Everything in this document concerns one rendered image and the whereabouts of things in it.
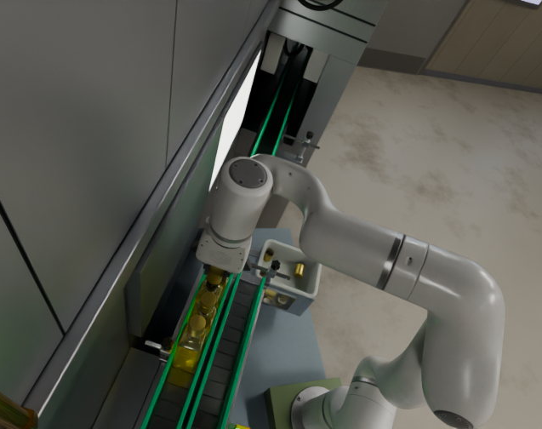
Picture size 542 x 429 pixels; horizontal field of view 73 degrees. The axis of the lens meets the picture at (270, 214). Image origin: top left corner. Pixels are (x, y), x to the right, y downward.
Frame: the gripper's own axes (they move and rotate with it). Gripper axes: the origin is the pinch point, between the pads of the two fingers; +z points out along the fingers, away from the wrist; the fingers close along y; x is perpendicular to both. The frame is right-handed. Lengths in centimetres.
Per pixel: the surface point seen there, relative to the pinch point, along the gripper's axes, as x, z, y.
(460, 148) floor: 311, 137, 190
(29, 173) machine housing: -25, -48, -14
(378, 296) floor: 97, 137, 106
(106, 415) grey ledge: -29.2, 31.4, -12.5
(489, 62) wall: 477, 107, 226
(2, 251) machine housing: -29, -44, -14
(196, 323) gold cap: -12.0, 3.3, 0.1
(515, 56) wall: 490, 94, 255
